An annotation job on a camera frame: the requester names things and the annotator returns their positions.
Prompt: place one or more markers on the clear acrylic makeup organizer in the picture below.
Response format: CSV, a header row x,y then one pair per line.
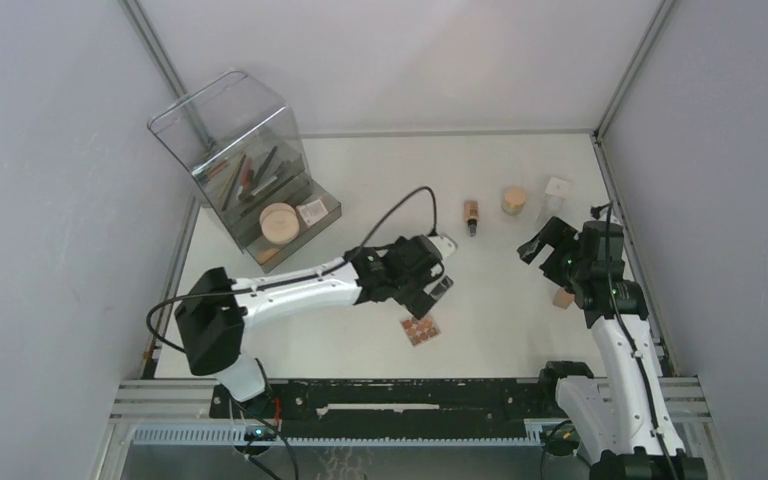
x,y
239,142

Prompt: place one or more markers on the red lip pencil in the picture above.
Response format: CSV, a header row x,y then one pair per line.
x,y
244,179

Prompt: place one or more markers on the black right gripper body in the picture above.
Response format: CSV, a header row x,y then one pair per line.
x,y
565,265

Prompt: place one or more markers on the eyeshadow palette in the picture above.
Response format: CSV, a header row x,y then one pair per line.
x,y
420,331

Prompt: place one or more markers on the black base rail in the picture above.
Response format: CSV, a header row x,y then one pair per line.
x,y
394,409

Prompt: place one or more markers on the cream jar gold lid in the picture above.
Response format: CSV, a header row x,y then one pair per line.
x,y
514,200

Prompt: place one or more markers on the BB cream tube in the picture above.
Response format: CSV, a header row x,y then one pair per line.
x,y
471,216

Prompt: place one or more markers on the orange blender sponge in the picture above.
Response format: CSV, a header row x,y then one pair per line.
x,y
266,255

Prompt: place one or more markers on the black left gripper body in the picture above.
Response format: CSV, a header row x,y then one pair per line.
x,y
411,294

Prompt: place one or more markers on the small square pink compact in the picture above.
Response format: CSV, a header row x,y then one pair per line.
x,y
312,212

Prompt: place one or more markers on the round beige sponge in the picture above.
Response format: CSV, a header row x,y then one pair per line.
x,y
280,236
279,215

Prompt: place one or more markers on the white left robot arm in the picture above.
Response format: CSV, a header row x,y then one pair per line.
x,y
213,317

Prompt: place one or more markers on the wooden handle brush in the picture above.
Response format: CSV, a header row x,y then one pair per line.
x,y
233,180

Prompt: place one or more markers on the clear liquid bottle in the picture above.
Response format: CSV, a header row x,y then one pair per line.
x,y
555,193

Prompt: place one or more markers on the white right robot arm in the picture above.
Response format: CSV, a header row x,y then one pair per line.
x,y
631,436

